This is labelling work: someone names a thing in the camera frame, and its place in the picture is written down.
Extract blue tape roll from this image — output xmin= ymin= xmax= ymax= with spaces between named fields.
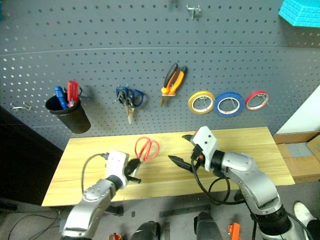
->
xmin=213 ymin=91 xmax=246 ymax=118

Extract brown cardboard box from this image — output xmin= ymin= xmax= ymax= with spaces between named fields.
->
xmin=273 ymin=130 xmax=320 ymax=185

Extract red tape roll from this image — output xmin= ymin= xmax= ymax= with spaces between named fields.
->
xmin=245 ymin=90 xmax=270 ymax=112

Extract dark rounded shape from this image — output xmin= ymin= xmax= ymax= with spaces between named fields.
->
xmin=193 ymin=211 xmax=224 ymax=240
xmin=129 ymin=220 xmax=161 ymax=240

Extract black cup holder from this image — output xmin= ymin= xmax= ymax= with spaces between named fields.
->
xmin=44 ymin=94 xmax=92 ymax=135

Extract black cabinet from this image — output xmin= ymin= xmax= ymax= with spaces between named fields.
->
xmin=0 ymin=104 xmax=64 ymax=202

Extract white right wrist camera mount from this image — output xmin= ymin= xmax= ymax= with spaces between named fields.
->
xmin=191 ymin=126 xmax=219 ymax=173

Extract metal pegboard hook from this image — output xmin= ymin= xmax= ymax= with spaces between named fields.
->
xmin=185 ymin=4 xmax=202 ymax=20
xmin=9 ymin=100 xmax=34 ymax=111

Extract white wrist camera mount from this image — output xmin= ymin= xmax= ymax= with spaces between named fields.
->
xmin=105 ymin=150 xmax=130 ymax=189
xmin=191 ymin=126 xmax=219 ymax=173

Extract teal foam block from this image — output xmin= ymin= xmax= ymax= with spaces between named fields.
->
xmin=277 ymin=0 xmax=320 ymax=29

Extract grey pegboard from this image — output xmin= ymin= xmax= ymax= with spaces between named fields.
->
xmin=0 ymin=0 xmax=320 ymax=151

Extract wooden table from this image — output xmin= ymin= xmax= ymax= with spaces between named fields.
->
xmin=41 ymin=126 xmax=295 ymax=208

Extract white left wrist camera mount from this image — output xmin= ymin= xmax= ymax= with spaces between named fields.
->
xmin=105 ymin=150 xmax=130 ymax=189

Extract yellow tape roll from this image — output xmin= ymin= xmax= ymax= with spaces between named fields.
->
xmin=187 ymin=90 xmax=216 ymax=116

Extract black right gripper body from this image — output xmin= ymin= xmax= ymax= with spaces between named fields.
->
xmin=190 ymin=143 xmax=207 ymax=174

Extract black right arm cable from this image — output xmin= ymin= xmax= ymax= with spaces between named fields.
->
xmin=190 ymin=159 xmax=248 ymax=206

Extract white shoe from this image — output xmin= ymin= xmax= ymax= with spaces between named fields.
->
xmin=293 ymin=201 xmax=315 ymax=229

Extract red handled screwdriver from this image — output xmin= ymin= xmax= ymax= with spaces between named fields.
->
xmin=66 ymin=80 xmax=81 ymax=109

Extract red handled scissors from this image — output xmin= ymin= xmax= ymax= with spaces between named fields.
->
xmin=134 ymin=136 xmax=161 ymax=165

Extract blue handled scissors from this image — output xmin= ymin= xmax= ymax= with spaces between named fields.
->
xmin=115 ymin=85 xmax=146 ymax=125

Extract blue handled screwdriver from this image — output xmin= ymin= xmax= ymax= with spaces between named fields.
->
xmin=53 ymin=85 xmax=69 ymax=111

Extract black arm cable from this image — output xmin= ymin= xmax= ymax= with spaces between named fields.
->
xmin=190 ymin=159 xmax=248 ymax=206
xmin=80 ymin=152 xmax=110 ymax=199

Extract orange black pliers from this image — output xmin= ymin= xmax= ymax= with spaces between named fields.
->
xmin=159 ymin=62 xmax=189 ymax=108

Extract black floor cable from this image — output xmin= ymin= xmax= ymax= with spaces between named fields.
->
xmin=0 ymin=211 xmax=62 ymax=240

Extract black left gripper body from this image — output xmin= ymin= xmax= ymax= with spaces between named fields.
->
xmin=124 ymin=161 xmax=139 ymax=178

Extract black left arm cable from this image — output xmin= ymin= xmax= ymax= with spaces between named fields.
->
xmin=80 ymin=152 xmax=110 ymax=199

